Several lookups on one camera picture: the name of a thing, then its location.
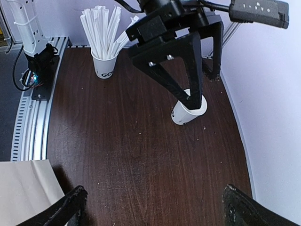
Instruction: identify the white cup holding straws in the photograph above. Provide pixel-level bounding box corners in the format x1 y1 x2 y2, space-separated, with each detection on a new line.
91 50 118 80

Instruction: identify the paper wrapped straws bundle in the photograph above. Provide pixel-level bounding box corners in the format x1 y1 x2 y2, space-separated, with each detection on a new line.
80 6 129 60

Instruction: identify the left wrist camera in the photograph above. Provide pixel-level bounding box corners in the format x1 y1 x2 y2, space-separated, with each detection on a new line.
229 0 289 29

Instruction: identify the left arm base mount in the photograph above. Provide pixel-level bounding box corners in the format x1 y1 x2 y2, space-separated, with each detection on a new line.
19 55 60 101

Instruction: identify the brown paper bag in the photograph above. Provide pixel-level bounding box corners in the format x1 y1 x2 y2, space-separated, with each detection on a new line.
0 160 64 226

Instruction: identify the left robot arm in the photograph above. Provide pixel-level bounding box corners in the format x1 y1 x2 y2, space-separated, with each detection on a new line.
10 0 223 110

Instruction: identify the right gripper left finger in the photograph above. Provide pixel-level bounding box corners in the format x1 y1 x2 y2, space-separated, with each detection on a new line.
19 186 88 226

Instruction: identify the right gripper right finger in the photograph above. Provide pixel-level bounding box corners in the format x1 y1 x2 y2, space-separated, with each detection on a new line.
222 184 297 226

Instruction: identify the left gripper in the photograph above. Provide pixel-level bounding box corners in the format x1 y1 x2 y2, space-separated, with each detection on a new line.
126 0 223 110

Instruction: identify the aluminium front rail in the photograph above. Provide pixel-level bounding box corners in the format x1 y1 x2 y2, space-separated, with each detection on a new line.
10 37 70 161

